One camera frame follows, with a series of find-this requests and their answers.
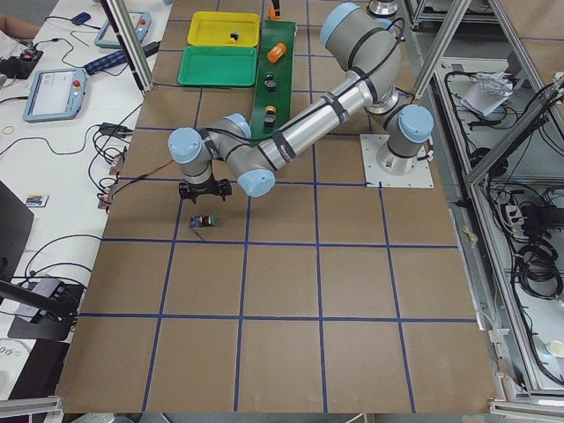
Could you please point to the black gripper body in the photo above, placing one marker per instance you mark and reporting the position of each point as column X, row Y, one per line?
column 199, row 189

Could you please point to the yellow push button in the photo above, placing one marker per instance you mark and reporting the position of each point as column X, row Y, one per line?
column 233, row 37
column 270, row 116

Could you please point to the orange cylinder marked 4680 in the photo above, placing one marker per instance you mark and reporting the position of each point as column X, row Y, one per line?
column 276, row 52

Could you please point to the plain orange cylinder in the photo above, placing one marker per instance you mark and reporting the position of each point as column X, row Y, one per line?
column 274, row 10

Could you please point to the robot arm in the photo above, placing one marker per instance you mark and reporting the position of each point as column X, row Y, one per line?
column 369, row 55

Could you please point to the green conveyor belt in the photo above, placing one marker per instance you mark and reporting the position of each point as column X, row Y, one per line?
column 273, row 32

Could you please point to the green plastic tray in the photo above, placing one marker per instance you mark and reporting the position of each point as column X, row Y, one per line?
column 218, row 66

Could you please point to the folded blue umbrella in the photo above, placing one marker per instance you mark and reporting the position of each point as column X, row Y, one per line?
column 117, row 58

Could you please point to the yellow plastic tray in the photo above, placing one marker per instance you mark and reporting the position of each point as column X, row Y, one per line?
column 212, row 28

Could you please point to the teach pendant near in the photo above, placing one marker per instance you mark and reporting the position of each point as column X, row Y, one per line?
column 55, row 95

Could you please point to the black laptop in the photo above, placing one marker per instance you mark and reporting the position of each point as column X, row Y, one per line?
column 15, row 228

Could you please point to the black monitor stand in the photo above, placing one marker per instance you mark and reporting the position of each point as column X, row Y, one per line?
column 47, row 309

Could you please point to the crumpled white paper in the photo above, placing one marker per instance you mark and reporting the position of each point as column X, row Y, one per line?
column 488, row 91

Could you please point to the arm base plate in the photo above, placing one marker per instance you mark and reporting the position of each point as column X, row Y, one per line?
column 382, row 169

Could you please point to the aluminium post right side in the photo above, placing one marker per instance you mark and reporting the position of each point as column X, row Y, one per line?
column 119, row 18

